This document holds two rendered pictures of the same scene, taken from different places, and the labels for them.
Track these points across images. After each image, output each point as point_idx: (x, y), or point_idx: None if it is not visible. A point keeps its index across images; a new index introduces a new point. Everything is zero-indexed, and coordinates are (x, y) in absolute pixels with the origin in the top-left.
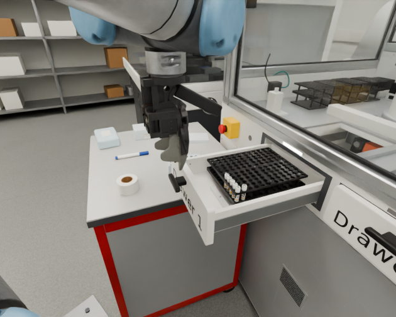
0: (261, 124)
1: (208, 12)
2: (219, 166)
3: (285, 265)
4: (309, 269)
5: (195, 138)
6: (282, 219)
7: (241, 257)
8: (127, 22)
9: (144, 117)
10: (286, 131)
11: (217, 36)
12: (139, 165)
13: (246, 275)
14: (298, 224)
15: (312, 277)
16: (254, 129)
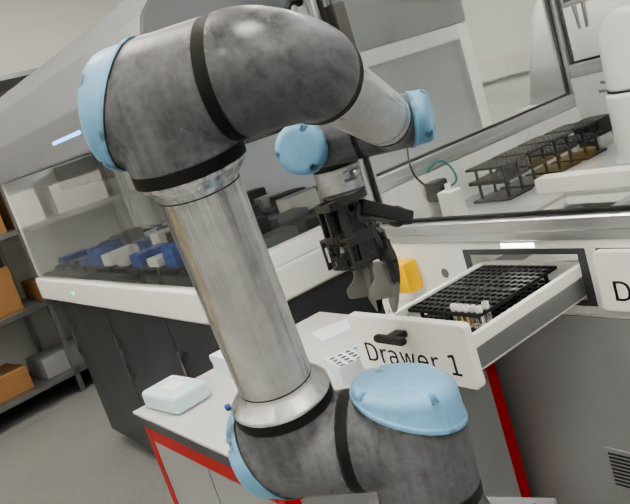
0: (455, 239)
1: (418, 115)
2: (434, 307)
3: (609, 446)
4: None
5: (341, 328)
6: (561, 366)
7: None
8: (387, 136)
9: (332, 253)
10: (497, 227)
11: (429, 128)
12: None
13: None
14: (586, 351)
15: None
16: (446, 254)
